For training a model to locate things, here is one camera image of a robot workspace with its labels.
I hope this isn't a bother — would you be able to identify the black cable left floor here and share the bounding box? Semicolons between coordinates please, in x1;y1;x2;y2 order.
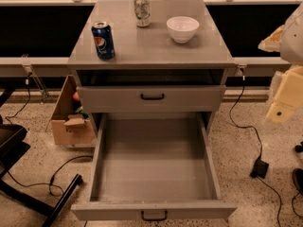
7;155;94;197

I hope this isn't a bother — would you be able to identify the black chair base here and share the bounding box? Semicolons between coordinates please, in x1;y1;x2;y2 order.
0;91;92;227

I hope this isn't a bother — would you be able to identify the black power adapter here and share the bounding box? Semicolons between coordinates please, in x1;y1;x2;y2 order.
250;158;269;179

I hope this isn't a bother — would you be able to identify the black drawer handle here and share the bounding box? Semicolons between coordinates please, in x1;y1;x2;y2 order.
141;210;168;222
140;94;165;101

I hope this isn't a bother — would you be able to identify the orange ball in box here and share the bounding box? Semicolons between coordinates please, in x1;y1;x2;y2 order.
73;92;80;101

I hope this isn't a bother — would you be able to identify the black drawer handle middle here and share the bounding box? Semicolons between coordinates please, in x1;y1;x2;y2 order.
141;210;168;222

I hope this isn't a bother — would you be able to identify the black cable right floor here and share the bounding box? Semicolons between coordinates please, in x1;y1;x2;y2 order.
228;76;283;227

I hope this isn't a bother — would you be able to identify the open grey middle drawer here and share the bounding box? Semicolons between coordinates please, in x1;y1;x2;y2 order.
72;113;237;220

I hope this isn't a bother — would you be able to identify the white ceramic bowl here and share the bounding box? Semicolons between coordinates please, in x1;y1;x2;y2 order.
167;16;200;44

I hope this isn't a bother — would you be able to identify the black cable floor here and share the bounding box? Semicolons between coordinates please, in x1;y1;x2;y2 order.
7;155;94;197
228;76;283;227

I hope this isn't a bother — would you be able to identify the black drawer handle top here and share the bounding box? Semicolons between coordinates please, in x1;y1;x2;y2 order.
140;94;165;101

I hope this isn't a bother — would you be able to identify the green white soda can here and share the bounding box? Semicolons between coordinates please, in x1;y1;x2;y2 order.
134;0;150;27

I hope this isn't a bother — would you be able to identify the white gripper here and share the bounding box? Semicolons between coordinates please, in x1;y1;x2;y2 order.
258;26;303;123

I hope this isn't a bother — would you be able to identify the closed grey top drawer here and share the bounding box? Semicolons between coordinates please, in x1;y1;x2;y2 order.
77;86;225;113

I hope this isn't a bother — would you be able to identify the grey drawer cabinet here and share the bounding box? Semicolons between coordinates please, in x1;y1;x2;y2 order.
68;0;235;129

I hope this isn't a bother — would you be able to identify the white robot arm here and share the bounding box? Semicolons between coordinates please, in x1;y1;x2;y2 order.
258;3;303;123

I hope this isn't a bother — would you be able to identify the blue pepsi can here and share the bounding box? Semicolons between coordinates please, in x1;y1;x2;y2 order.
91;21;115;60

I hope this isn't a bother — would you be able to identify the cardboard box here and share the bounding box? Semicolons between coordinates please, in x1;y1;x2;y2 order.
51;76;95;147

